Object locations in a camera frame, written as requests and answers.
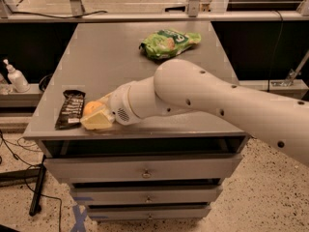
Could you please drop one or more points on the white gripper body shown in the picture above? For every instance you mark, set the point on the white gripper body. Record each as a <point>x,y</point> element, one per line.
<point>120,102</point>

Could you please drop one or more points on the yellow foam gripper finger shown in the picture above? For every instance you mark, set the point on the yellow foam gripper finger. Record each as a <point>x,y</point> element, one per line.
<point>98,120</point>
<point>105,98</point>

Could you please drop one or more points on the orange fruit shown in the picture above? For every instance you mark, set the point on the orange fruit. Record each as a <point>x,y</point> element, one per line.
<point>90,107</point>

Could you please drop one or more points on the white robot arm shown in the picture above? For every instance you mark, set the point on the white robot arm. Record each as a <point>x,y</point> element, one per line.
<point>179,86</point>

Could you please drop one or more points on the black rxbar chocolate wrapper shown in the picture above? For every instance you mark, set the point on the black rxbar chocolate wrapper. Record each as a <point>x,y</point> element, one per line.
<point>71,110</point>

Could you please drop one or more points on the top grey drawer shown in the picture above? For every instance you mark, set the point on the top grey drawer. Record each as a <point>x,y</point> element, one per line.
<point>146,168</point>

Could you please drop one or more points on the grey drawer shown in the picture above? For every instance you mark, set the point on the grey drawer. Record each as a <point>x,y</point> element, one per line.
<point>146,168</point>
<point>140,213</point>
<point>145,195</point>

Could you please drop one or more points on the middle grey drawer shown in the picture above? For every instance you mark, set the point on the middle grey drawer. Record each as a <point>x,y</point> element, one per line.
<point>145,195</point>

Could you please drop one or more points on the green chip bag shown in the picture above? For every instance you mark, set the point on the green chip bag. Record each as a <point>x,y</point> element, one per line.
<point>168,43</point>

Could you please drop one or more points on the grey drawer cabinet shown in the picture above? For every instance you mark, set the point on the grey drawer cabinet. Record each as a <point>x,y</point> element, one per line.
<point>99,58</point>

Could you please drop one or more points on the white pump bottle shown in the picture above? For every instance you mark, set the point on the white pump bottle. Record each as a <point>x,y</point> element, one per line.
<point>17,78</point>

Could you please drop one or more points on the bottom grey drawer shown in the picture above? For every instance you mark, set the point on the bottom grey drawer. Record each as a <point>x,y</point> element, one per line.
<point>140,213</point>

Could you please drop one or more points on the black floor stand leg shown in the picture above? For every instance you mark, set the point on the black floor stand leg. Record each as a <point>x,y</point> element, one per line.
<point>37,193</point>

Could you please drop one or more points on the metal frame rail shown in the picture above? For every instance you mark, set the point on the metal frame rail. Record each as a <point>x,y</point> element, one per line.
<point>108,17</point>

